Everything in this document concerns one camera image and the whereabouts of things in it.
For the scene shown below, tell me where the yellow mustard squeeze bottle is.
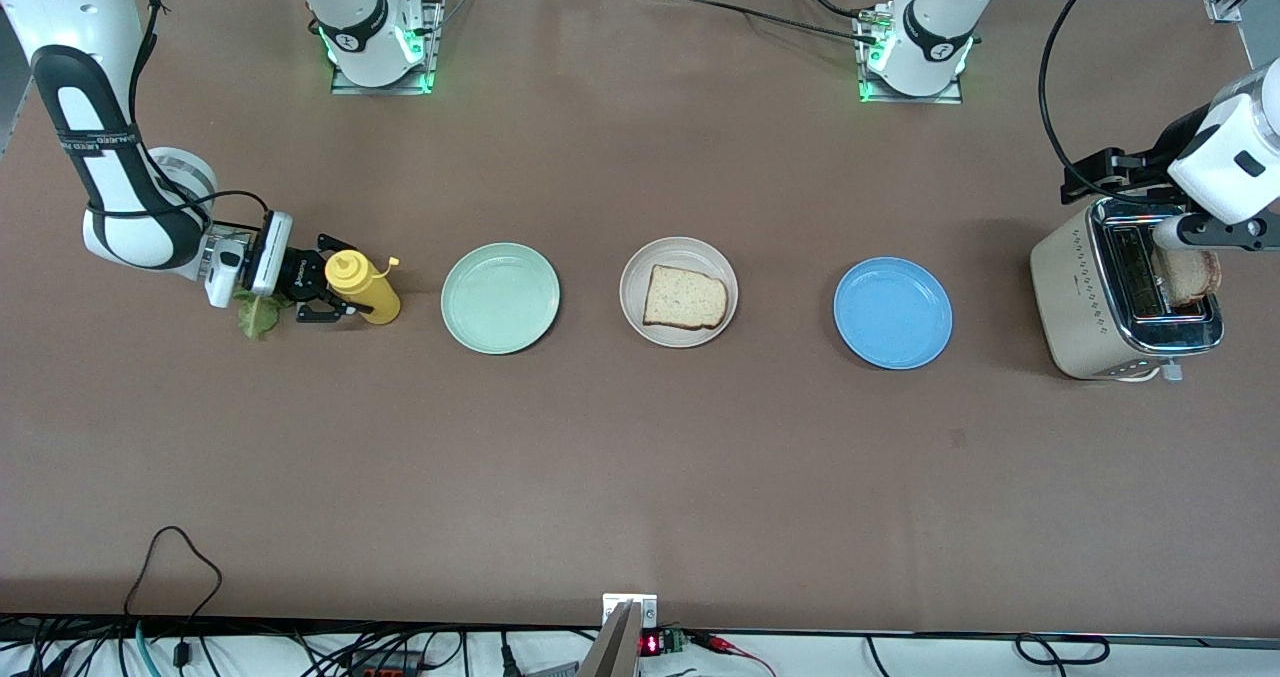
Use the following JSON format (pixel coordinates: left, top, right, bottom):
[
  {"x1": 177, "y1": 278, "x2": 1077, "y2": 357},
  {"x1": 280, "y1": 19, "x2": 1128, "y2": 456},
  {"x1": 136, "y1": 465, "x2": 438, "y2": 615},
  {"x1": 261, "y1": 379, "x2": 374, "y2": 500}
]
[{"x1": 322, "y1": 248, "x2": 403, "y2": 327}]

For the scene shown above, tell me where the green lettuce leaf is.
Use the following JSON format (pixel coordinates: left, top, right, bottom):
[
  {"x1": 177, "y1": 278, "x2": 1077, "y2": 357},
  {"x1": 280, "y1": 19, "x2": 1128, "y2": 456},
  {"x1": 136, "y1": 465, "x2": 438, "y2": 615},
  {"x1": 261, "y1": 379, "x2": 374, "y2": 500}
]
[{"x1": 234, "y1": 292, "x2": 297, "y2": 341}]

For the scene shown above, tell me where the brown bread slice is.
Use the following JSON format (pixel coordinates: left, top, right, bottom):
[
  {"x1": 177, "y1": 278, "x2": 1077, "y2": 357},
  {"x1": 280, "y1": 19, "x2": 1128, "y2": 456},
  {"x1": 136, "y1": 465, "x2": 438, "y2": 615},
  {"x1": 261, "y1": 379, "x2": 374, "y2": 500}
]
[
  {"x1": 1152, "y1": 246, "x2": 1224, "y2": 308},
  {"x1": 641, "y1": 263, "x2": 731, "y2": 333}
]

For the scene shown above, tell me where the green plate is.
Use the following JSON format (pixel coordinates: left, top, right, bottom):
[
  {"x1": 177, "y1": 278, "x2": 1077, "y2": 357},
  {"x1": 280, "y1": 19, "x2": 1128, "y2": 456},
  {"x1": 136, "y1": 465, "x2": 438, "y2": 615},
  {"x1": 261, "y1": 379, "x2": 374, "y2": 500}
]
[{"x1": 440, "y1": 242, "x2": 562, "y2": 356}]

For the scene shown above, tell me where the blue plate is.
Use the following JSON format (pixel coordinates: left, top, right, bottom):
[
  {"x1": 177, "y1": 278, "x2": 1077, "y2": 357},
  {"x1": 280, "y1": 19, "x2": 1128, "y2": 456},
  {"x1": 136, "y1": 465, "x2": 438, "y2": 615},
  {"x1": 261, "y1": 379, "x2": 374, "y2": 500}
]
[{"x1": 833, "y1": 256, "x2": 955, "y2": 371}]

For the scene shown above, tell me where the beige plate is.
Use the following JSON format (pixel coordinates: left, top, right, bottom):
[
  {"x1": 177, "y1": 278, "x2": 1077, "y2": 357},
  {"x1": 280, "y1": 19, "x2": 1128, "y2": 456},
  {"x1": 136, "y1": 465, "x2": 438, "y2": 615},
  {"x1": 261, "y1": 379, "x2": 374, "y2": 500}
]
[{"x1": 618, "y1": 236, "x2": 740, "y2": 349}]

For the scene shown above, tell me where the beige chrome toaster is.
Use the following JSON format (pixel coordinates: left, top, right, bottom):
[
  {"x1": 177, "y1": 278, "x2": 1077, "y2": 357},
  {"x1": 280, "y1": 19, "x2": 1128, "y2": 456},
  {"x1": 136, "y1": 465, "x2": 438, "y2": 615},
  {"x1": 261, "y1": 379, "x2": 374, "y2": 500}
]
[{"x1": 1029, "y1": 197, "x2": 1227, "y2": 384}]

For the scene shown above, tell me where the red clip lead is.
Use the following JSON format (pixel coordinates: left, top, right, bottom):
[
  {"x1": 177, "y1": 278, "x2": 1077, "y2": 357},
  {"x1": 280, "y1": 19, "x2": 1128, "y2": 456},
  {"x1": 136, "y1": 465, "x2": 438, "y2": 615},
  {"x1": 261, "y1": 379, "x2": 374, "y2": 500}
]
[{"x1": 698, "y1": 633, "x2": 776, "y2": 676}]

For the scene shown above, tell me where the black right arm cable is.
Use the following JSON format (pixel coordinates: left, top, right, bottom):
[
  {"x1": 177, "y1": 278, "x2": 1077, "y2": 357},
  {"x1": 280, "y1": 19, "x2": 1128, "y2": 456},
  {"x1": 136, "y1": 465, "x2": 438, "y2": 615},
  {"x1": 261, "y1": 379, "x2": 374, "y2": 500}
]
[{"x1": 84, "y1": 0, "x2": 274, "y2": 224}]

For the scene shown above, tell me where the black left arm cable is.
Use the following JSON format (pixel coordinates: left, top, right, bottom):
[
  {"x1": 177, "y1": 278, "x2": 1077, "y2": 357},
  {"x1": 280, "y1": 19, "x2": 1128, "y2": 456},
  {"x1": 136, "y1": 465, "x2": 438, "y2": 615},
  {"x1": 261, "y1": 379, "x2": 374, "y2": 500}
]
[{"x1": 1037, "y1": 0, "x2": 1120, "y2": 200}]

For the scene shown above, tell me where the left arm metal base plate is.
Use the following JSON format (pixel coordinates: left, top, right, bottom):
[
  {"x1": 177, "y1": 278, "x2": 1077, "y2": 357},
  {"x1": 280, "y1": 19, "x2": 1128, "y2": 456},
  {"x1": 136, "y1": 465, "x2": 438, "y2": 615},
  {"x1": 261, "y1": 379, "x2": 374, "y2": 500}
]
[{"x1": 857, "y1": 7, "x2": 967, "y2": 106}]

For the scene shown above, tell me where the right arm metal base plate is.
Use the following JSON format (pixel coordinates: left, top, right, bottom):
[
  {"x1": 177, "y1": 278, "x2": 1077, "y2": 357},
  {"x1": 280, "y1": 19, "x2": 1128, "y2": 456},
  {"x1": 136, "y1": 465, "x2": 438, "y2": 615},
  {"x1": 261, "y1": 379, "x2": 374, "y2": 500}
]
[{"x1": 330, "y1": 0, "x2": 447, "y2": 97}]

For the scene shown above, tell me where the thin black looped cable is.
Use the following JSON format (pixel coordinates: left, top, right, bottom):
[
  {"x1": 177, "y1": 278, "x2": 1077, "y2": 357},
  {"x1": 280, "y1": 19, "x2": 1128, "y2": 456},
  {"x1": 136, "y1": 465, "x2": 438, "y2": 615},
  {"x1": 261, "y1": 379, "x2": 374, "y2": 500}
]
[{"x1": 122, "y1": 524, "x2": 224, "y2": 670}]

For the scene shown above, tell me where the black cable to arm base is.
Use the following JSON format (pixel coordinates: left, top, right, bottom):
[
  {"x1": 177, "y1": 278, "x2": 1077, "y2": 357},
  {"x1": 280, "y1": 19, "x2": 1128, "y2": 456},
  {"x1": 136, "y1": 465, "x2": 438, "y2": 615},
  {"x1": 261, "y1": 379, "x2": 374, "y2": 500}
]
[{"x1": 648, "y1": 0, "x2": 887, "y2": 46}]

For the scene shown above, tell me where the silver mounting bracket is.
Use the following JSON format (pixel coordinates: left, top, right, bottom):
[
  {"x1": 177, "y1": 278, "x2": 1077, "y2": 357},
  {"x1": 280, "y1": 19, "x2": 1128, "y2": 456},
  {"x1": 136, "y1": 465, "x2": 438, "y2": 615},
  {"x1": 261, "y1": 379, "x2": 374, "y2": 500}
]
[{"x1": 602, "y1": 593, "x2": 659, "y2": 629}]

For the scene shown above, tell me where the grey camera pole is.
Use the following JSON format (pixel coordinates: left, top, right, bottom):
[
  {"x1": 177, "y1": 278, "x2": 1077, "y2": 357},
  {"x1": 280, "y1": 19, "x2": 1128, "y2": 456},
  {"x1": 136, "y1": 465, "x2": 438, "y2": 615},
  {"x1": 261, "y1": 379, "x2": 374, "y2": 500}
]
[{"x1": 575, "y1": 601, "x2": 642, "y2": 677}]

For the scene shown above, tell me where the black coiled cable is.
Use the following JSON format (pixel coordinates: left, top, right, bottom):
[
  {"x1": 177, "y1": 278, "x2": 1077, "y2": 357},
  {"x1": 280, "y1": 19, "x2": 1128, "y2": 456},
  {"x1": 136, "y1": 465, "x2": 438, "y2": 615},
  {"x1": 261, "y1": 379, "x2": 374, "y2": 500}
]
[{"x1": 1014, "y1": 633, "x2": 1112, "y2": 667}]

